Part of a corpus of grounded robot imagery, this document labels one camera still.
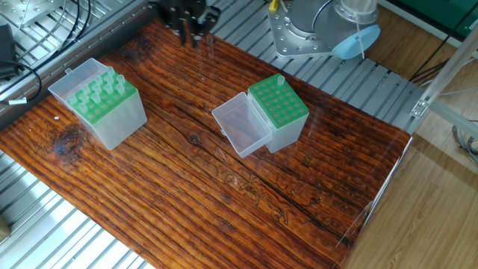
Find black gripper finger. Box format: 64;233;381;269
197;4;223;40
166;6;198;49

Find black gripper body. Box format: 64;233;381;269
152;0;223;16

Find translucent tip box green rack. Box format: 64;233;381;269
248;73;310;154
49;58;148;151

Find clear hinged box lid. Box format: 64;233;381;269
49;58;109;96
211;91;273;158

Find glossy wooden board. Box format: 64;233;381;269
0;7;415;269

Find grey metal mount plate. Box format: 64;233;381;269
269;6;338;59

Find black cable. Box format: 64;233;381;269
0;0;92;105

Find aluminium frame corner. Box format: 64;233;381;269
409;51;478;139

